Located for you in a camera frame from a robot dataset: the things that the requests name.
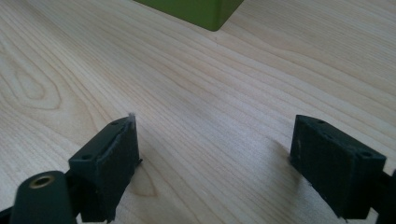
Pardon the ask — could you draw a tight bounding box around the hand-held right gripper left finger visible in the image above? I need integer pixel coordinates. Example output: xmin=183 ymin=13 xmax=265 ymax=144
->
xmin=67 ymin=112 xmax=144 ymax=224

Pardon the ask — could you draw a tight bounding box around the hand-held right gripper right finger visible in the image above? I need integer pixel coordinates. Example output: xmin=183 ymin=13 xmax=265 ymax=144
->
xmin=289 ymin=114 xmax=388 ymax=220

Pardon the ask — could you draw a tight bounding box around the green box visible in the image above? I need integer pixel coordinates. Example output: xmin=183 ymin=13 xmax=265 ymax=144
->
xmin=134 ymin=0 xmax=245 ymax=33

